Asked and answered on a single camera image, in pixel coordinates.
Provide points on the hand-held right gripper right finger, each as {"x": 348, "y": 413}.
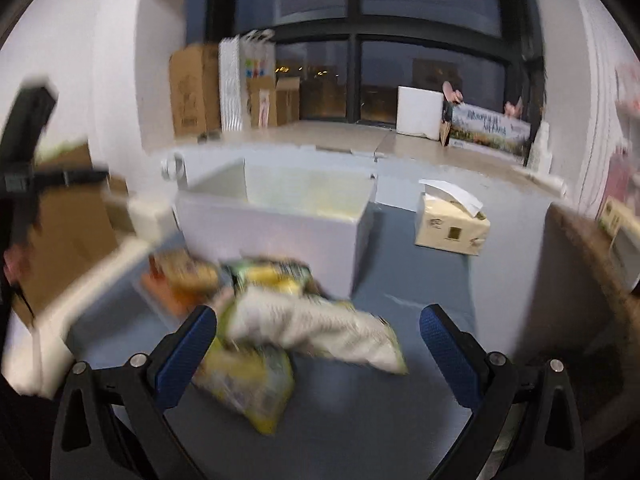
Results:
{"x": 450, "y": 355}

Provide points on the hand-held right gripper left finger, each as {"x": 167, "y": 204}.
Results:
{"x": 185, "y": 355}

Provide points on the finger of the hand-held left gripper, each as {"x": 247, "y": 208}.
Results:
{"x": 75, "y": 177}

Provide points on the orange snack packet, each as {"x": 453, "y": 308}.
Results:
{"x": 180, "y": 270}

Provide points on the white storage box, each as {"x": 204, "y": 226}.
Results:
{"x": 280, "y": 240}

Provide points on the green packets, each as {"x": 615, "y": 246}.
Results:
{"x": 57, "y": 149}

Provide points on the brown cardboard box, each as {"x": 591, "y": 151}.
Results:
{"x": 65, "y": 240}

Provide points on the white cushioned stool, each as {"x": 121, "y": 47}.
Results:
{"x": 145, "y": 215}

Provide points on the clear tape roll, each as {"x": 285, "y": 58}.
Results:
{"x": 172, "y": 166}

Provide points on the blue grey tablecloth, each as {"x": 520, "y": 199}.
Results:
{"x": 350, "y": 410}

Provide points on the beige tissue pack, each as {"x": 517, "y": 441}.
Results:
{"x": 445, "y": 230}

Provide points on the large cardboard box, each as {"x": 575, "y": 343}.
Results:
{"x": 192, "y": 90}

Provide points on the brown stone counter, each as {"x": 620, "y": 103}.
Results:
{"x": 590, "y": 270}

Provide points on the polka dot paper bag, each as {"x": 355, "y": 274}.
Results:
{"x": 232, "y": 85}

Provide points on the rolled white paper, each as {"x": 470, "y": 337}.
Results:
{"x": 547, "y": 182}

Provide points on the small cardboard box pink label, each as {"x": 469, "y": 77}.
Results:
{"x": 262, "y": 105}

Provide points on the small countertop appliance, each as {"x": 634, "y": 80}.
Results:
{"x": 627, "y": 260}

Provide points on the green tissue pack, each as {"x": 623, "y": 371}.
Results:
{"x": 615, "y": 217}

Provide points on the landscape printed box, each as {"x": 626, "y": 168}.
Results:
{"x": 490, "y": 132}

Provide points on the white plastic bottle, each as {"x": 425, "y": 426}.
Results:
{"x": 540, "y": 147}

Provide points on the open cardboard box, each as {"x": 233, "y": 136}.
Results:
{"x": 289, "y": 100}

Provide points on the white foam box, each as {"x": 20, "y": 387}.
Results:
{"x": 419, "y": 112}

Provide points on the pink bottle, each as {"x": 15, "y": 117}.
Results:
{"x": 622, "y": 180}

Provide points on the pink plastic clip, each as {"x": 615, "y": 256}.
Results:
{"x": 451, "y": 92}
{"x": 515, "y": 108}

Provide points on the black framed window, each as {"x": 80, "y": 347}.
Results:
{"x": 425, "y": 60}

